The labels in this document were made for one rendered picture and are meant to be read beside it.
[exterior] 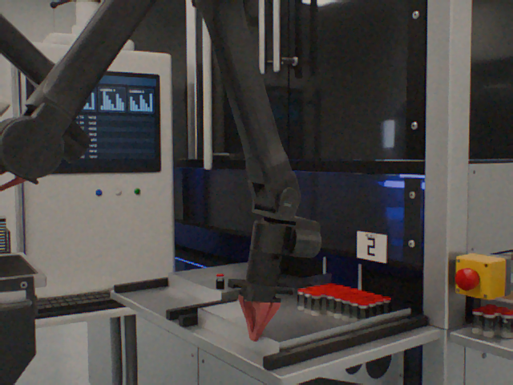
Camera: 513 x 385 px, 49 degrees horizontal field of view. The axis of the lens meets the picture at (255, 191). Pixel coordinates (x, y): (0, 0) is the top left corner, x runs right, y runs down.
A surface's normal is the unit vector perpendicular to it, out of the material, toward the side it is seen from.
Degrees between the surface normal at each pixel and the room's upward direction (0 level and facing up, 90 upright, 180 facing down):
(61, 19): 90
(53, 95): 80
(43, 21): 90
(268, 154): 85
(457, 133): 90
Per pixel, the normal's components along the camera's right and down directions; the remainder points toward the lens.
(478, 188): 0.59, 0.05
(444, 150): -0.81, 0.04
